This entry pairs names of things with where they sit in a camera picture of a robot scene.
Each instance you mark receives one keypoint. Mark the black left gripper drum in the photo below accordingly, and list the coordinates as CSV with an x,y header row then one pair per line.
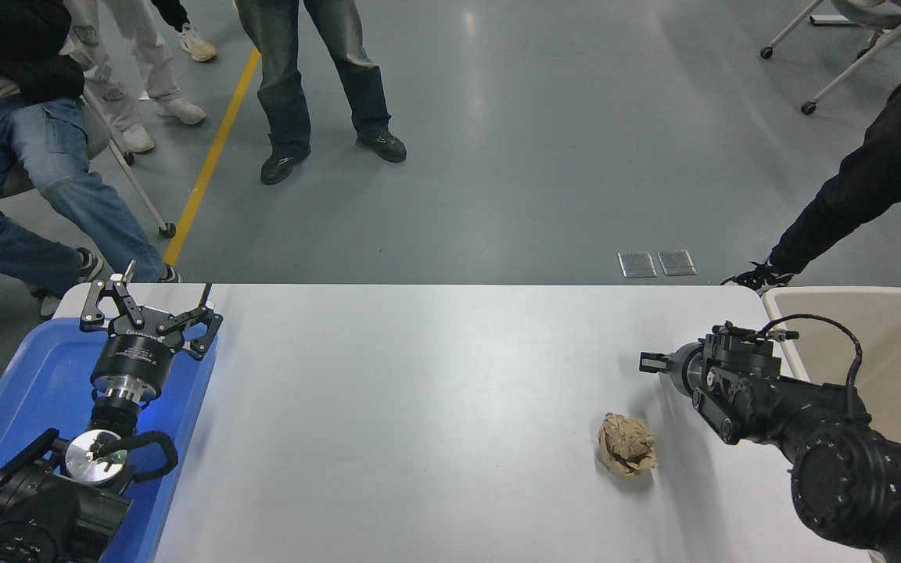
x,y
138,360

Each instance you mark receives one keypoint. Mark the standing person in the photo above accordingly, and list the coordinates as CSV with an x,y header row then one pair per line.
x,y
286,78
145,62
199,45

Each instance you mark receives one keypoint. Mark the blue plastic tray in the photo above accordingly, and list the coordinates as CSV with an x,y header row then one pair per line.
x,y
20,383

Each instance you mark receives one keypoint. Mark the tan paper ball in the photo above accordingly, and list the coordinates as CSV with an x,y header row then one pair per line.
x,y
626,446

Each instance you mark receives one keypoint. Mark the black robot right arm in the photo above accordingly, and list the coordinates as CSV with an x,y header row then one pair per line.
x,y
841,469

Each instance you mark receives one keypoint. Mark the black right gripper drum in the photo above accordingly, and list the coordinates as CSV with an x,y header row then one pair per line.
x,y
681,366

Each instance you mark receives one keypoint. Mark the seated person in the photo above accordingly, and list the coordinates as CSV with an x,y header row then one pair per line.
x,y
20,156

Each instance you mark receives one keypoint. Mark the silver floor plate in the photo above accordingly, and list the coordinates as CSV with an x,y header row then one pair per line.
x,y
637,264
676,263

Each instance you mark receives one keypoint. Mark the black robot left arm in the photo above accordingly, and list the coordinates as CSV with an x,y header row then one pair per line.
x,y
52,508

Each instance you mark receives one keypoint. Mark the person beside bin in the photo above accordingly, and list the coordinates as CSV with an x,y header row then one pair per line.
x,y
873,180

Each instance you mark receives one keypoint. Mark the grey wheeled chair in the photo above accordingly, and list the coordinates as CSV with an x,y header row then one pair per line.
x,y
865,55
141,195

